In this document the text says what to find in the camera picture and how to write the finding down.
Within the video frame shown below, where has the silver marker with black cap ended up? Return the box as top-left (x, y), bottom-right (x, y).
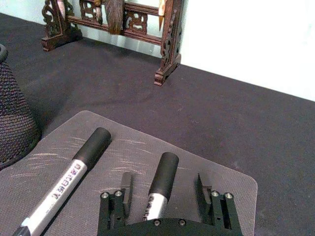
top-left (11, 126), bottom-right (113, 236)
top-left (141, 152), bottom-right (180, 222)

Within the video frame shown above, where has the black table cloth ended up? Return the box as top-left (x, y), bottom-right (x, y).
top-left (0, 12), bottom-right (315, 236)

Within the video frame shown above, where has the thin brown-haired calligraphy brush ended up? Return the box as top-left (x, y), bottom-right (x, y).
top-left (94, 0), bottom-right (104, 26)

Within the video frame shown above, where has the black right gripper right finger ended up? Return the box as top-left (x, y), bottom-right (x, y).
top-left (195, 173), bottom-right (243, 234)

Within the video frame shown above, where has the black mesh pen holder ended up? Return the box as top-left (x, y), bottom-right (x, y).
top-left (0, 44), bottom-right (41, 170)

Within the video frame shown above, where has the carved dark wooden brush rack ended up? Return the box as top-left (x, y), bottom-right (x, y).
top-left (40, 0), bottom-right (186, 86)

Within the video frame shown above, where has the grey rubber mat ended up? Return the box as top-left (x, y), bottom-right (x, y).
top-left (0, 110), bottom-right (258, 236)

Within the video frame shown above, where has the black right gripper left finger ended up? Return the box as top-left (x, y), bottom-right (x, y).
top-left (98, 172), bottom-right (135, 236)

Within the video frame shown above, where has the amber-tipped calligraphy brush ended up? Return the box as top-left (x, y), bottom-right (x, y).
top-left (158, 0), bottom-right (167, 30)

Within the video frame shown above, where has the thick brown-haired calligraphy brush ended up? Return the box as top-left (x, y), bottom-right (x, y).
top-left (107, 0), bottom-right (125, 35)

